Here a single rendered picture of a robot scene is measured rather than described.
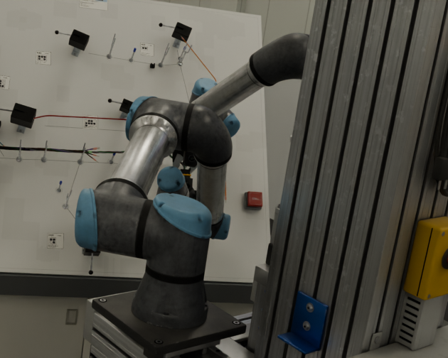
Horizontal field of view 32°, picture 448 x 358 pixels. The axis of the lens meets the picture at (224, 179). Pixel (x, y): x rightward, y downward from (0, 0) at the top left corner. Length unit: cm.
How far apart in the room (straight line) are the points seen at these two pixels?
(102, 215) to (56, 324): 110
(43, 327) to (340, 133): 144
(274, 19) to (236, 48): 295
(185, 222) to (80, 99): 127
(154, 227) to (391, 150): 46
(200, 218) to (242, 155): 124
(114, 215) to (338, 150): 43
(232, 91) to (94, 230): 71
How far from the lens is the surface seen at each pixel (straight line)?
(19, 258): 245
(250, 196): 260
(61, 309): 252
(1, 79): 265
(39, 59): 270
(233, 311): 262
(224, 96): 206
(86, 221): 149
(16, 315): 253
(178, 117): 182
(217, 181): 196
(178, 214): 144
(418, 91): 128
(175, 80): 273
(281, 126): 570
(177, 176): 216
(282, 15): 575
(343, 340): 142
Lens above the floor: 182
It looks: 15 degrees down
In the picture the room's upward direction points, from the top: 9 degrees clockwise
